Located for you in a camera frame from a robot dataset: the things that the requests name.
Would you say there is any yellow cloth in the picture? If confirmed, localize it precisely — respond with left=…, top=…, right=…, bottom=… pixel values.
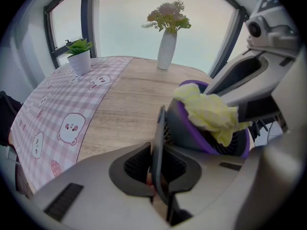
left=173, top=84, right=253, bottom=148

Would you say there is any pink checked table mat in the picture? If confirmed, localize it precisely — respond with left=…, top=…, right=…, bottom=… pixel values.
left=10, top=56, right=134, bottom=192

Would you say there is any white plant pot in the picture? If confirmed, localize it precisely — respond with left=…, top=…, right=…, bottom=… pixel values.
left=67, top=50, right=92, bottom=76

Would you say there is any pink and green flower bouquet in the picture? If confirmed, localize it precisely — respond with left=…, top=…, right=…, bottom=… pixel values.
left=141, top=0, right=192, bottom=35

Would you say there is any green leafy plant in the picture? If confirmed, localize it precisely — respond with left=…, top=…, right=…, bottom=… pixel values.
left=64, top=38, right=94, bottom=58

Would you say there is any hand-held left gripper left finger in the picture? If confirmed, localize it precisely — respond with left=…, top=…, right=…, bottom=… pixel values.
left=33, top=142, right=169, bottom=230

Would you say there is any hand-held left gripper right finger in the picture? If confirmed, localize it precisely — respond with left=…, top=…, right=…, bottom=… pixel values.
left=164, top=129, right=304, bottom=230

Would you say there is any white ribbed vase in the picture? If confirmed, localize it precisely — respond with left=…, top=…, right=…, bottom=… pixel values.
left=156, top=29, right=178, bottom=70

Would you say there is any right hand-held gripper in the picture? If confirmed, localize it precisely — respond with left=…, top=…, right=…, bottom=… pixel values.
left=205, top=0, right=307, bottom=132

